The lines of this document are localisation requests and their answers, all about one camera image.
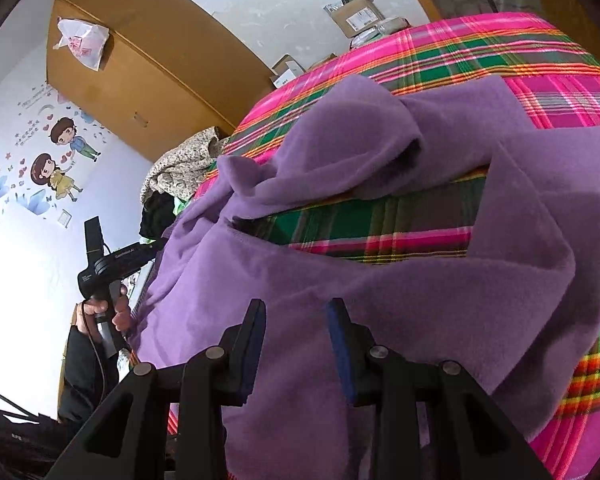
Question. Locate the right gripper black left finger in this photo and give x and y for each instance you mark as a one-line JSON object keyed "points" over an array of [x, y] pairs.
{"points": [[166, 423]]}

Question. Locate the pink plaid bed sheet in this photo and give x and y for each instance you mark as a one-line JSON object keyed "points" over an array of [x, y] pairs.
{"points": [[556, 82]]}

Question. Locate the black camera box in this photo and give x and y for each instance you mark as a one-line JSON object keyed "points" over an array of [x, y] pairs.
{"points": [[93, 240]]}

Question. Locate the wooden wardrobe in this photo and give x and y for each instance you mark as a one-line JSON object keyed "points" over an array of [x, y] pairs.
{"points": [[169, 70]]}

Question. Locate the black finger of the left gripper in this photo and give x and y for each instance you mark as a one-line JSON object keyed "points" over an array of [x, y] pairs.
{"points": [[150, 250]]}

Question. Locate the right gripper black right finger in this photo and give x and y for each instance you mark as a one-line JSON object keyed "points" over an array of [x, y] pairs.
{"points": [[431, 421]]}

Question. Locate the white open cardboard box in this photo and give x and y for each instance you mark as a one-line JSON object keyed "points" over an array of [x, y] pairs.
{"points": [[285, 70]]}

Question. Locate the purple fleece garment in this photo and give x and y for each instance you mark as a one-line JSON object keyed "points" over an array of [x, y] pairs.
{"points": [[518, 311]]}

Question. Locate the person left hand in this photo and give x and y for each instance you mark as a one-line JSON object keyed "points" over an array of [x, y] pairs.
{"points": [[87, 310]]}

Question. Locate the black cloth pile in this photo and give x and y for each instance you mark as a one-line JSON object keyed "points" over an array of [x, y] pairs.
{"points": [[157, 215]]}

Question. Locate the beige floral cloth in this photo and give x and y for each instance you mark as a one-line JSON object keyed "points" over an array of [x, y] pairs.
{"points": [[180, 171]]}

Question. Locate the cartoon couple wall sticker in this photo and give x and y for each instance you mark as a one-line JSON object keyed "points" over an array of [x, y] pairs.
{"points": [[53, 171]]}

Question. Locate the labelled brown cardboard box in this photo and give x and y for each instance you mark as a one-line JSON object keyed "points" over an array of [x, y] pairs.
{"points": [[354, 16]]}

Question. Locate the white plastic bag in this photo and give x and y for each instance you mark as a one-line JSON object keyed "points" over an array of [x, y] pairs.
{"points": [[86, 41]]}

